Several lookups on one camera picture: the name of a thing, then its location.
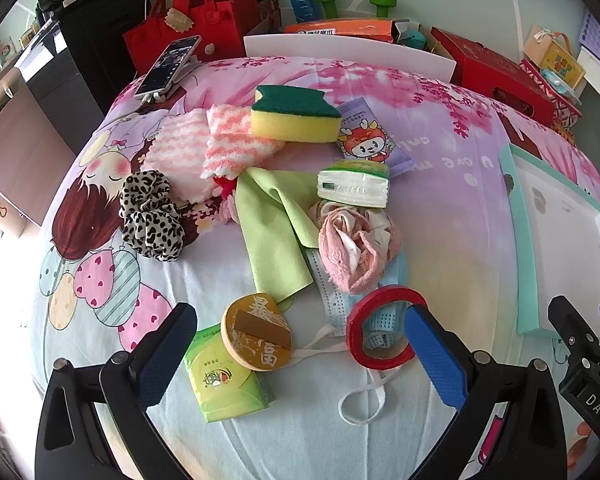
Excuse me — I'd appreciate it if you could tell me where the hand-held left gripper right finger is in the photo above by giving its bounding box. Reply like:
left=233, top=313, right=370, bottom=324
left=404, top=304, right=567, bottom=480

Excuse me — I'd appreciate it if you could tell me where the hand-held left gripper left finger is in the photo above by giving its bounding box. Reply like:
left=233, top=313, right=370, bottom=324
left=35, top=302, right=198, bottom=480

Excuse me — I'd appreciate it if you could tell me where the green tissue packet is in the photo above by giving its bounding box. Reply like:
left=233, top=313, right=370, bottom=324
left=182, top=325, right=274, bottom=424

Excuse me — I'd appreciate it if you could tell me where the teal white tray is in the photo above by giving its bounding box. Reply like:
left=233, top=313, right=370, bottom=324
left=499, top=142, right=600, bottom=336

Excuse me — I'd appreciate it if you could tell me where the leopard print scrunchie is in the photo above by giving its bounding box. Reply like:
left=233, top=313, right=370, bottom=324
left=119, top=170, right=187, bottom=263

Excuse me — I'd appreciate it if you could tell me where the pink floral fabric bundle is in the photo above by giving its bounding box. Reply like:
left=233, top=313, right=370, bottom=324
left=317, top=200, right=404, bottom=296

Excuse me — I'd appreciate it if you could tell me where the light green cloth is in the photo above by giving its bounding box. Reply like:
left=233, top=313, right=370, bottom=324
left=236, top=166, right=322, bottom=307

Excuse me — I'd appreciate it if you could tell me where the red pink fluffy hair tie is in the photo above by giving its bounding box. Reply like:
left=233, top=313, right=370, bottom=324
left=211, top=174, right=242, bottom=226

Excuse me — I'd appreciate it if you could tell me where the pale pink striped cloth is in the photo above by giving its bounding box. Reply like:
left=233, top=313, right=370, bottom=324
left=140, top=109, right=217, bottom=203

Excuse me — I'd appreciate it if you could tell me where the purple wipes packet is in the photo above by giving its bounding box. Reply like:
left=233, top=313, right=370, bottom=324
left=336, top=99, right=415, bottom=177

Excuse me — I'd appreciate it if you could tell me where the coral striped cloth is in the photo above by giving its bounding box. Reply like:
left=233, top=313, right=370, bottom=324
left=201, top=104, right=287, bottom=182

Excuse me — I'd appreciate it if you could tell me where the yellow green sponge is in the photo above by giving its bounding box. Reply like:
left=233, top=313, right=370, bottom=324
left=250, top=85, right=342, bottom=143

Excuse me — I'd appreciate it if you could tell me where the red tape roll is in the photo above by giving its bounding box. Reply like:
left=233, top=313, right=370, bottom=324
left=345, top=285, right=430, bottom=372

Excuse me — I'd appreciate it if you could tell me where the round gold box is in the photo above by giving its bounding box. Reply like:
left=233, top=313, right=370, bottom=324
left=221, top=292, right=294, bottom=372

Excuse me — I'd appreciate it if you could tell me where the blue face mask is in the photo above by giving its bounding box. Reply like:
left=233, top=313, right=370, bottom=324
left=292, top=247, right=417, bottom=427

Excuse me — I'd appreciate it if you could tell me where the printed bedsheet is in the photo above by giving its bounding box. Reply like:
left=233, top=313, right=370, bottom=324
left=27, top=55, right=600, bottom=480

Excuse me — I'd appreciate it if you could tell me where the white green tissue pack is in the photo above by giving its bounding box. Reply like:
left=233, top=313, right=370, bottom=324
left=317, top=159, right=392, bottom=209

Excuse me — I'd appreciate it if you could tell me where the red patterned tin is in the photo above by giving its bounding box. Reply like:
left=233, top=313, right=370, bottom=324
left=520, top=59, right=584, bottom=132

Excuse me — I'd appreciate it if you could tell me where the brown wooden cabinet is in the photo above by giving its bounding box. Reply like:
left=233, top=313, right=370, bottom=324
left=0, top=80, right=81, bottom=228

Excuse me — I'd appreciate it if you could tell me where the white phone holder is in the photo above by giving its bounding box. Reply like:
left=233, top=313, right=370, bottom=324
left=139, top=56, right=201, bottom=109

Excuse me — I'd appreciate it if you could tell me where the red gift box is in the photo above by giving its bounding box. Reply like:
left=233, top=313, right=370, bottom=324
left=430, top=27, right=556, bottom=128

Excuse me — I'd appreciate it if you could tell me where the purple perforated holder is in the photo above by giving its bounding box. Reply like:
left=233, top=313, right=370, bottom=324
left=577, top=10, right=600, bottom=67

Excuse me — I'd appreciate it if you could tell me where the smartphone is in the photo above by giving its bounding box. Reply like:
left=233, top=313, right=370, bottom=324
left=134, top=35, right=202, bottom=101

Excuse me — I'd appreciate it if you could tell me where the dark cabinet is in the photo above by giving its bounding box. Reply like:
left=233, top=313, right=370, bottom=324
left=20, top=0, right=148, bottom=156

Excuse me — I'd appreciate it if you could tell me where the white board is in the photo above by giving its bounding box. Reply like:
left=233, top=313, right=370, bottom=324
left=243, top=35, right=457, bottom=83

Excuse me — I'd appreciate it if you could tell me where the orange box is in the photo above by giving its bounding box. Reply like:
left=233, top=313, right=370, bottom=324
left=282, top=17, right=397, bottom=44

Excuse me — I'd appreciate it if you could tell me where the red felt handbag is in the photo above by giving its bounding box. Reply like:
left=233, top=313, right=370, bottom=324
left=122, top=0, right=248, bottom=76

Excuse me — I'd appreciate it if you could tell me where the dark red paper bag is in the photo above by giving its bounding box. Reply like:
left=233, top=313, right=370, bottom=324
left=230, top=0, right=282, bottom=37

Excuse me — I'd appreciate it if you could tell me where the yellow gift box with handle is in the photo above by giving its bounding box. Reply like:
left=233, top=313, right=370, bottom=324
left=522, top=25, right=587, bottom=89

